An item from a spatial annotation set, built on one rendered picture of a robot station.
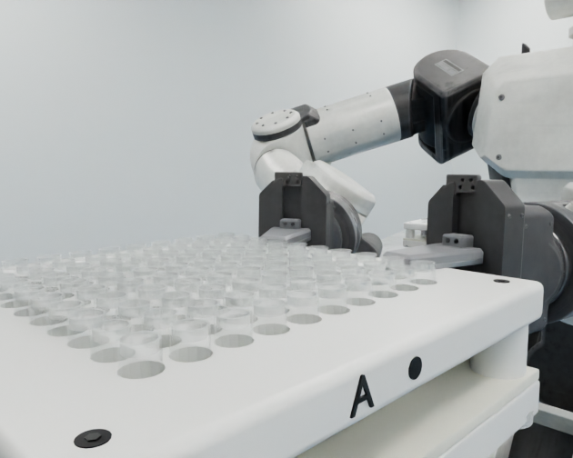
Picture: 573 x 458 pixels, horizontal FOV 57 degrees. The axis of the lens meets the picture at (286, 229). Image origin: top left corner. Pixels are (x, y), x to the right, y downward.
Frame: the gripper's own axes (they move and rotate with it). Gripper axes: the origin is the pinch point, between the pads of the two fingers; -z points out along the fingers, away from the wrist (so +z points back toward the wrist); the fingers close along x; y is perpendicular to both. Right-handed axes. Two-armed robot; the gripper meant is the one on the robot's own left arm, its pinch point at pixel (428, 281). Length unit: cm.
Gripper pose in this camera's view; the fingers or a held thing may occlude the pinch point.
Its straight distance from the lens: 32.5
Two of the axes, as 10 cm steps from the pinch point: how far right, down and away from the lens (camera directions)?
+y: -6.0, -1.0, 7.9
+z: 8.0, -0.6, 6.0
